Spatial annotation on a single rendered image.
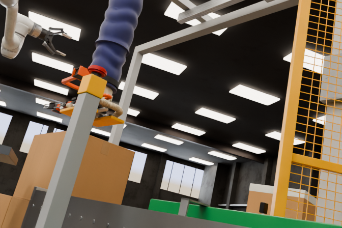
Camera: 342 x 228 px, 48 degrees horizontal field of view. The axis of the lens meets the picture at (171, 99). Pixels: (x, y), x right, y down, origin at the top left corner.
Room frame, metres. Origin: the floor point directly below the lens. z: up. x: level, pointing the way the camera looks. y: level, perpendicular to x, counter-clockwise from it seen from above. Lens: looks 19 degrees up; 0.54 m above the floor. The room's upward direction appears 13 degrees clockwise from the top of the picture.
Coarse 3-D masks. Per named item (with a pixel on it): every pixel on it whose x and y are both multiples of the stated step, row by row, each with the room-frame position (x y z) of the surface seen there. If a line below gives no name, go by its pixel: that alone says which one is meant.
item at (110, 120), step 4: (108, 116) 2.28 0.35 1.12; (112, 116) 2.25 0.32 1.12; (96, 120) 2.40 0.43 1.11; (100, 120) 2.36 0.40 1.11; (104, 120) 2.34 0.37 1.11; (108, 120) 2.31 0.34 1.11; (112, 120) 2.29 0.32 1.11; (116, 120) 2.27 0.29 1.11; (120, 120) 2.29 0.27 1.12; (96, 124) 2.50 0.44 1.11; (100, 124) 2.47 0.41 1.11; (104, 124) 2.45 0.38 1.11; (108, 124) 2.42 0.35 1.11; (112, 124) 2.39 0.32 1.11; (116, 124) 2.37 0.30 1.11
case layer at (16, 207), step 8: (0, 200) 2.63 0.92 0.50; (8, 200) 2.51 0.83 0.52; (16, 200) 2.41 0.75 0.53; (24, 200) 2.31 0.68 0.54; (0, 208) 2.59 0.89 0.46; (8, 208) 2.48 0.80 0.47; (16, 208) 2.38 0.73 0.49; (24, 208) 2.28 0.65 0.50; (0, 216) 2.55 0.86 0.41; (8, 216) 2.44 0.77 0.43; (16, 216) 2.34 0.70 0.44; (0, 224) 2.51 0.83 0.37; (8, 224) 2.41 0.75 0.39; (16, 224) 2.31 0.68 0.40
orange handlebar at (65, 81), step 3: (66, 78) 2.11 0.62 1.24; (69, 78) 2.07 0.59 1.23; (72, 78) 2.05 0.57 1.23; (75, 78) 2.03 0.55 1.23; (63, 81) 2.14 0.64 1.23; (66, 81) 2.12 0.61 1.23; (69, 81) 2.11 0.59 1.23; (66, 84) 2.18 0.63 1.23; (69, 84) 2.19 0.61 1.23; (72, 84) 2.20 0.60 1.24; (72, 87) 2.20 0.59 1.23; (75, 87) 2.21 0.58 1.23; (78, 87) 2.22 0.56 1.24; (105, 93) 2.23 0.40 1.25; (105, 96) 2.23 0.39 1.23; (108, 96) 2.23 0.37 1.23; (111, 96) 2.25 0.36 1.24; (108, 99) 2.28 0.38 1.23; (69, 102) 2.64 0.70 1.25
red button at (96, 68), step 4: (88, 68) 1.29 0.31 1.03; (92, 68) 1.28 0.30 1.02; (96, 68) 1.27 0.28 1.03; (100, 68) 1.28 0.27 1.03; (92, 72) 1.29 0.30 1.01; (96, 72) 1.29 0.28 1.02; (100, 72) 1.28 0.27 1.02; (104, 72) 1.29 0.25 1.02; (100, 76) 1.30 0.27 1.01; (104, 76) 1.33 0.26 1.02
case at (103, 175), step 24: (48, 144) 2.26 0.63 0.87; (96, 144) 2.10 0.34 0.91; (24, 168) 2.46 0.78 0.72; (48, 168) 2.16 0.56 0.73; (96, 168) 2.12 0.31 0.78; (120, 168) 2.21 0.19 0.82; (24, 192) 2.35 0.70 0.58; (72, 192) 2.07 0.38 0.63; (96, 192) 2.15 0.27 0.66; (120, 192) 2.23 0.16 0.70
